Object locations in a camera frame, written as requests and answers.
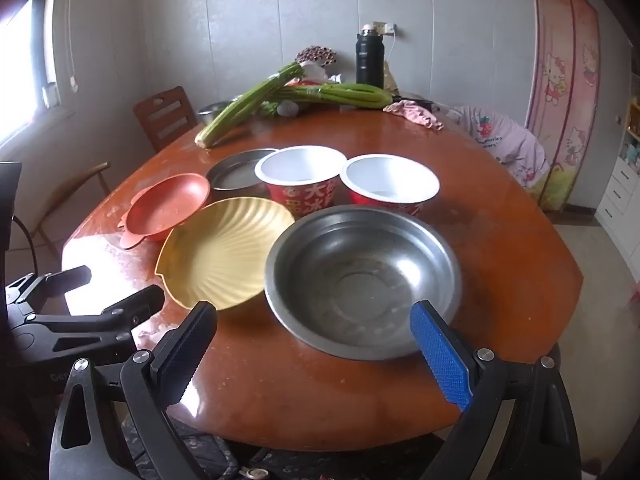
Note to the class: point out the small steel bowl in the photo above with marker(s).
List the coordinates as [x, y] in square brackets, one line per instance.
[212, 112]

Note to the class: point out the white foam fruit net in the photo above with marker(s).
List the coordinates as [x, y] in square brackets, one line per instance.
[288, 109]

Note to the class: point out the wooden armchair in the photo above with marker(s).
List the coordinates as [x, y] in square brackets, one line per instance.
[80, 174]

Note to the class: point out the black thermos bottle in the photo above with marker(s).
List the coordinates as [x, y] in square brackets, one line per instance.
[370, 60]

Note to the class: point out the dried lotus pods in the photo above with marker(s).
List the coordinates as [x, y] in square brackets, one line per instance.
[314, 55]

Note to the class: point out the orange plastic plate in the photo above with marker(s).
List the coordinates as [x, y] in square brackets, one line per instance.
[165, 205]

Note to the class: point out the round steel plate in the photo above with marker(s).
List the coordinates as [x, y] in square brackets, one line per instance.
[232, 172]

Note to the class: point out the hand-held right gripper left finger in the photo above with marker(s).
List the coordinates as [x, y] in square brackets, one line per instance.
[182, 355]

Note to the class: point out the yellow shell-shaped plate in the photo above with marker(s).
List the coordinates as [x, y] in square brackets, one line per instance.
[220, 255]

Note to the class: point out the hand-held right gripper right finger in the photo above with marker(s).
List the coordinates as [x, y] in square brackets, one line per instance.
[440, 355]

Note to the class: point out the pink cartoon door curtain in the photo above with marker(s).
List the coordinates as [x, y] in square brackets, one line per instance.
[565, 85]

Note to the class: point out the white drawer cabinet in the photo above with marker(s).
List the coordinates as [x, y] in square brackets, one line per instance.
[617, 195]

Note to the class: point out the red paper bowl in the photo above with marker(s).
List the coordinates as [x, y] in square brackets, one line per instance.
[385, 175]
[300, 165]

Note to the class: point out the pink crumpled cloth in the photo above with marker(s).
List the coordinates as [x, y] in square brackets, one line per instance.
[415, 112]

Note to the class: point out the wooden slotted chair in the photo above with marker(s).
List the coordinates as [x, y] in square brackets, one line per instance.
[170, 115]

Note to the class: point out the wrapped green celery bunch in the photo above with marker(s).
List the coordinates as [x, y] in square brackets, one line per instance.
[345, 94]

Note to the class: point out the red and white plastic bag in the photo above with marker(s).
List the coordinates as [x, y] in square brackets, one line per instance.
[315, 74]

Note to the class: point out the brown cardboard piece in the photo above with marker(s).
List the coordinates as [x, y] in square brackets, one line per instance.
[391, 81]

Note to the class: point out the window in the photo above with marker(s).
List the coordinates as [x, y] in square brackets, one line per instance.
[20, 70]

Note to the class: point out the black flat object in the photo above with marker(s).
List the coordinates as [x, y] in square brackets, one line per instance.
[417, 100]

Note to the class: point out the pink strawberry print jacket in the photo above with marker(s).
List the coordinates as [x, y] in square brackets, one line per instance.
[505, 140]

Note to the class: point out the large steel bowl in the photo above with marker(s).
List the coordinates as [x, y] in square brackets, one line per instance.
[360, 270]

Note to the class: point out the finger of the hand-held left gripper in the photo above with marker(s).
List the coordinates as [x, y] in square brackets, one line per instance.
[135, 307]
[60, 282]

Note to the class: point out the white wall socket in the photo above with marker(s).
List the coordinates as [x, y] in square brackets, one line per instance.
[387, 26]

